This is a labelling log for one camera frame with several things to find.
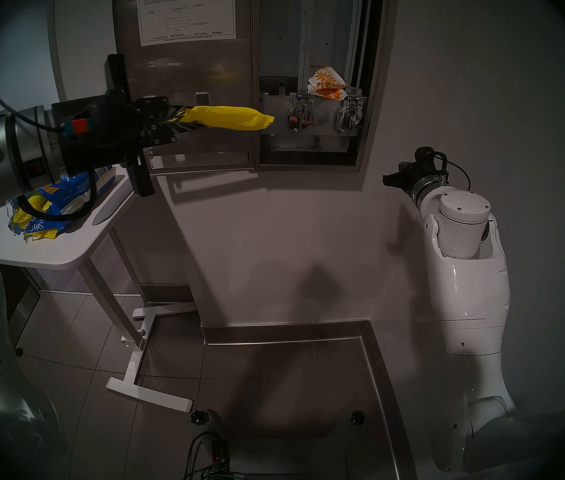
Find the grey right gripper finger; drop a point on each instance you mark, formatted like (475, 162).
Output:
(443, 177)
(396, 180)

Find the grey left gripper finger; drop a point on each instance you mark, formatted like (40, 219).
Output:
(155, 109)
(162, 134)

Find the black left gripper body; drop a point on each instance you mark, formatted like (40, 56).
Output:
(122, 129)

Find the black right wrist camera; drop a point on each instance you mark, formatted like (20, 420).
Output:
(423, 156)

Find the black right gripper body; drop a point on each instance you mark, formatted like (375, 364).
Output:
(420, 180)

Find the dark door with kick plate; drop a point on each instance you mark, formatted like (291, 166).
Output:
(22, 304)

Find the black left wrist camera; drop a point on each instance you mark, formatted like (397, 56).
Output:
(80, 149)

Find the orange flower print pad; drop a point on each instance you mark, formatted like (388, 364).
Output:
(325, 79)

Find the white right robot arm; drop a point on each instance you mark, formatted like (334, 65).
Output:
(467, 294)

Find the blue pad package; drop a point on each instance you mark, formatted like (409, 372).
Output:
(72, 194)

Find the grey robot base platform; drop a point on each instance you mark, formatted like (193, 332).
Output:
(287, 454)

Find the white instruction sheet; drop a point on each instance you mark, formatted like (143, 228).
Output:
(187, 14)

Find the white overbed table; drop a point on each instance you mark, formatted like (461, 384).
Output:
(77, 244)

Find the yellow pad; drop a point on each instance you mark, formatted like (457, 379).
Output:
(232, 118)
(42, 233)
(37, 204)

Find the metal door lock knob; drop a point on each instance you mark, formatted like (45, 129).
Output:
(150, 152)

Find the chrome dispensing lever mechanism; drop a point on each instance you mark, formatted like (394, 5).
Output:
(350, 115)
(302, 115)

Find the black base knob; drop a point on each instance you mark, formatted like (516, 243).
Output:
(200, 417)
(357, 418)

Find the stainless steel dispenser cabinet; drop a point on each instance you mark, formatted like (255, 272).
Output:
(282, 34)

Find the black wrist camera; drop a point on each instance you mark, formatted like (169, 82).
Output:
(423, 156)
(80, 149)

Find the black power box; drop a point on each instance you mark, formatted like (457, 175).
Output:
(220, 453)

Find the stainless steel dispenser door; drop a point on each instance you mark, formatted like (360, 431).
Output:
(187, 69)

